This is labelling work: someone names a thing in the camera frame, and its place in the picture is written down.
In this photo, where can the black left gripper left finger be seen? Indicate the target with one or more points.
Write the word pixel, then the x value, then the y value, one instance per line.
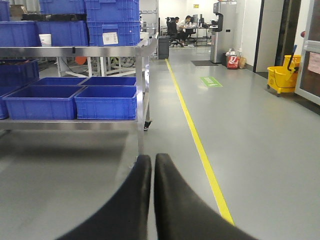
pixel 125 215

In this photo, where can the grey trash bin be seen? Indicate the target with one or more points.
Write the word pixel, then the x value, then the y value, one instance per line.
pixel 163 47

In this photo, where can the seated person white shirt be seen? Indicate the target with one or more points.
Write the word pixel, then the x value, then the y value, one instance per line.
pixel 187 24

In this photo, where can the blue bin rear right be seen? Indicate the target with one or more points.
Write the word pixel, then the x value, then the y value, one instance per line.
pixel 110 81

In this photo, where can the stacked blue crate with label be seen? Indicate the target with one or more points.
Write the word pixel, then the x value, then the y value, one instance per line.
pixel 113 22

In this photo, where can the blue bin rear left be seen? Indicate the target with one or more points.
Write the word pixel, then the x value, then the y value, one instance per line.
pixel 59 81

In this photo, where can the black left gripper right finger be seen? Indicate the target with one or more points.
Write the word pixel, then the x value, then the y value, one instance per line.
pixel 181 214

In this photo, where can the seated person black shirt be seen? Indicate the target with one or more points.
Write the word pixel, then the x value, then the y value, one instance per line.
pixel 180 25

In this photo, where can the silver water dispenser machine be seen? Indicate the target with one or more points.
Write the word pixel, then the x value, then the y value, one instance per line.
pixel 222 36

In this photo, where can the black office chair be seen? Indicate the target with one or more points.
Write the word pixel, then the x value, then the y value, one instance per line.
pixel 172 32

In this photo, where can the blue bin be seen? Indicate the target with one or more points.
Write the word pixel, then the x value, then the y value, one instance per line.
pixel 43 102
pixel 110 81
pixel 107 103
pixel 59 81

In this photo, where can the blue bin front left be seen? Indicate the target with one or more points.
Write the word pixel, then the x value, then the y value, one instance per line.
pixel 43 102

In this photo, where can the blue bin front right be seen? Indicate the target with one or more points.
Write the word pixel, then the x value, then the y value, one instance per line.
pixel 107 103

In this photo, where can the white plastic bucket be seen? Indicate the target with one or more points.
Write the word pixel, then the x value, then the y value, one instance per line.
pixel 45 40

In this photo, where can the office desk with monitors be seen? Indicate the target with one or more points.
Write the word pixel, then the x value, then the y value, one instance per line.
pixel 203 31

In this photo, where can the green safety floor sign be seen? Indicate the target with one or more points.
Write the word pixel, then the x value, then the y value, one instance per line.
pixel 211 82

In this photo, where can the red shopping bag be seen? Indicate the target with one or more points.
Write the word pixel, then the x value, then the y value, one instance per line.
pixel 232 62

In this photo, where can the yellow mop bucket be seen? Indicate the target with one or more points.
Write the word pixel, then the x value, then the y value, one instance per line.
pixel 283 78

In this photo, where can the blue crate top middle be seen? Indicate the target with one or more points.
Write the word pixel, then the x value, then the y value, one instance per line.
pixel 65 33

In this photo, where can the blue crate top left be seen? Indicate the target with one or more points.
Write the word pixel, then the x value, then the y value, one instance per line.
pixel 19 34

